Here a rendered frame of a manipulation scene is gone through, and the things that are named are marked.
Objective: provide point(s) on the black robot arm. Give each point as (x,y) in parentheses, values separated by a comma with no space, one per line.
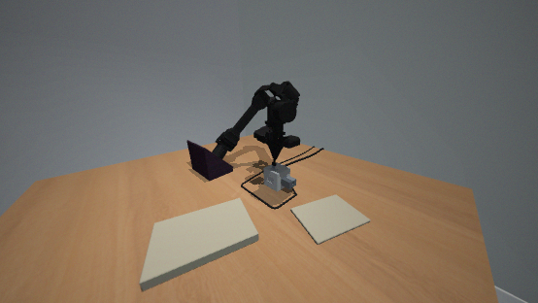
(283,110)

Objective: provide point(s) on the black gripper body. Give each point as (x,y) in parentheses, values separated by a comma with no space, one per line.
(287,141)

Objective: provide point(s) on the beige flat slab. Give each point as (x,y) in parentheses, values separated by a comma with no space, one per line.
(183,243)

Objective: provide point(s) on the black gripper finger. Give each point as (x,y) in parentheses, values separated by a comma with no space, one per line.
(271,148)
(277,150)

